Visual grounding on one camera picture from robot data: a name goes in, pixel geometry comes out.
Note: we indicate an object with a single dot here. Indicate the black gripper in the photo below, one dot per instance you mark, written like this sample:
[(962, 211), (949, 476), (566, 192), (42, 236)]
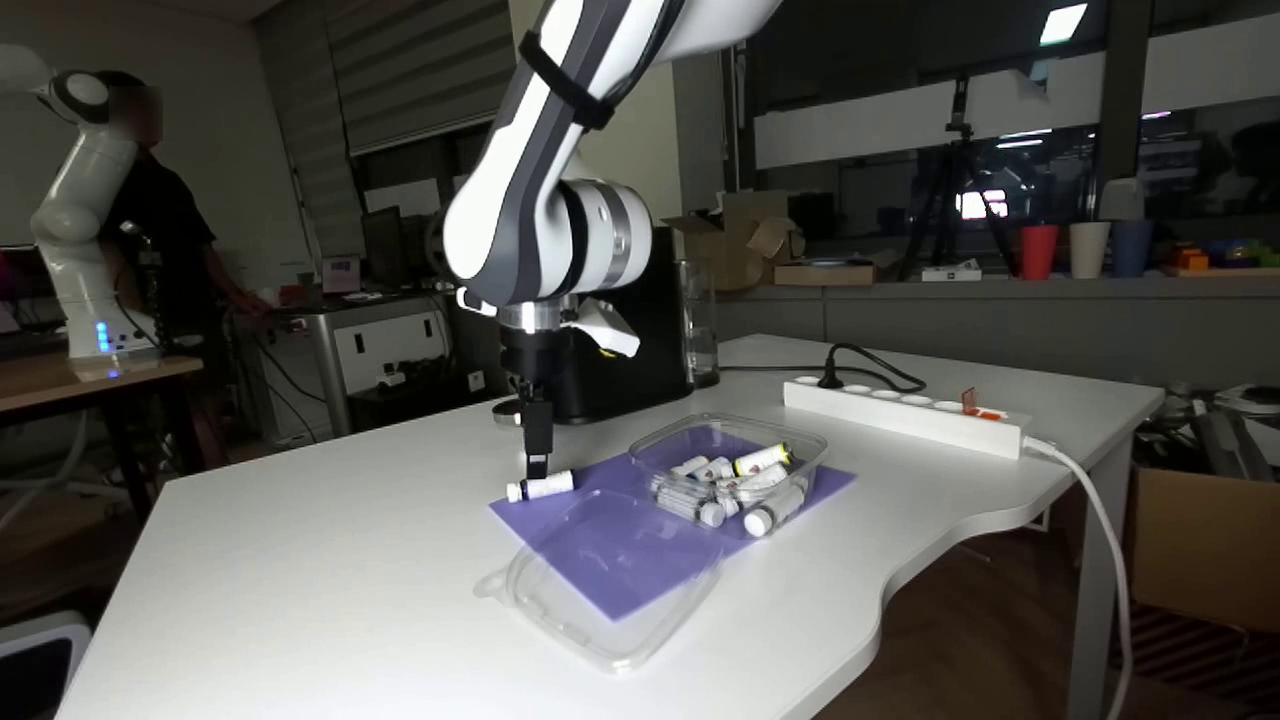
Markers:
[(529, 354)]

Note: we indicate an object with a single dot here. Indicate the white cylindrical tube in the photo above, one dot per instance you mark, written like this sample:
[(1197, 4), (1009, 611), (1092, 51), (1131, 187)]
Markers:
[(716, 509), (695, 467), (763, 486), (721, 470), (763, 463), (775, 509), (540, 486), (677, 500)]

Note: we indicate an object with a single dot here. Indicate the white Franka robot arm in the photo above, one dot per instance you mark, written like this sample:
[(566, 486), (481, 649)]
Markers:
[(534, 162)]

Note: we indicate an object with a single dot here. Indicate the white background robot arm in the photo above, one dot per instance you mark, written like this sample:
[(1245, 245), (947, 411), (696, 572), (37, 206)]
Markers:
[(80, 226)]

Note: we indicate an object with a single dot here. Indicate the clear plastic container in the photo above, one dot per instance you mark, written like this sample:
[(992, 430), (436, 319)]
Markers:
[(800, 467)]

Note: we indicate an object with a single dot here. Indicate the purple mat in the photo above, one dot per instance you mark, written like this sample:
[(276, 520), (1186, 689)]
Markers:
[(625, 543)]

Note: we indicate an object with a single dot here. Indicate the grey metal cabinet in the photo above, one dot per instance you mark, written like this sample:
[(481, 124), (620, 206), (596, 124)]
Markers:
[(386, 354)]

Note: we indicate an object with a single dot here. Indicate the clear plastic lid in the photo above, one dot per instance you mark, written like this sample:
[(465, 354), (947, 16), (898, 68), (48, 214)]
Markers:
[(600, 633)]

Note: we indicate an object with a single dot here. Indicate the open cardboard box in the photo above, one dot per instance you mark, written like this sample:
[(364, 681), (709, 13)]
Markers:
[(744, 245)]

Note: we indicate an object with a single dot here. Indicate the flat cardboard box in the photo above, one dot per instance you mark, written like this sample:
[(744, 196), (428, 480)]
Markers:
[(824, 274)]

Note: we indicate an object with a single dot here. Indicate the white power strip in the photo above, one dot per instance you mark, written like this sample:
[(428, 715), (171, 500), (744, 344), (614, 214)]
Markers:
[(880, 404)]

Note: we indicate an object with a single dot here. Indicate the grey window blinds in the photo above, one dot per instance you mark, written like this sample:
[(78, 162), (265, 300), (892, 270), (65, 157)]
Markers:
[(402, 64)]

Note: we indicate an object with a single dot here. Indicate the person in black shirt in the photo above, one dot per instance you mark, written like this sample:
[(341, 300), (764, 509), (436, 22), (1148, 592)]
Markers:
[(167, 241)]

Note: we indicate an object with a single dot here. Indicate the wooden side table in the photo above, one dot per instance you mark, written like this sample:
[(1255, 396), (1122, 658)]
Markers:
[(42, 382)]

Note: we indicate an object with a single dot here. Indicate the black tripod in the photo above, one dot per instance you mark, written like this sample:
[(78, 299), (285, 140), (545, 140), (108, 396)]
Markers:
[(959, 121)]

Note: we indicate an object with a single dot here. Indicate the red cup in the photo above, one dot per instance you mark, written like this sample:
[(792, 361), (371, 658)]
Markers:
[(1039, 250)]

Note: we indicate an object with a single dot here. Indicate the white chair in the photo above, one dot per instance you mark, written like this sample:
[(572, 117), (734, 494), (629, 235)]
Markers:
[(33, 631)]

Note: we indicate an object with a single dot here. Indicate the white cup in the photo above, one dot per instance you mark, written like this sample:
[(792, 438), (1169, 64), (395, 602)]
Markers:
[(1090, 250)]

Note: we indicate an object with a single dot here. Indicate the blue cup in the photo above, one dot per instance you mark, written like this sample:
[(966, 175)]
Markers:
[(1132, 245)]

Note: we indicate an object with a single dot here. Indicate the large cardboard box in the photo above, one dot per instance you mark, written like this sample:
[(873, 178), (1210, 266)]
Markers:
[(1202, 547)]

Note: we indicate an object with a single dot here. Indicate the small orange toy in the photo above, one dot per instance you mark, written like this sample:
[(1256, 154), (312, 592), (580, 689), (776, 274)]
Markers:
[(1186, 259)]

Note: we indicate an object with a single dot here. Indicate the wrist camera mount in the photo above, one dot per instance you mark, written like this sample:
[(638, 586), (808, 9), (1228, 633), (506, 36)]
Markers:
[(600, 329)]

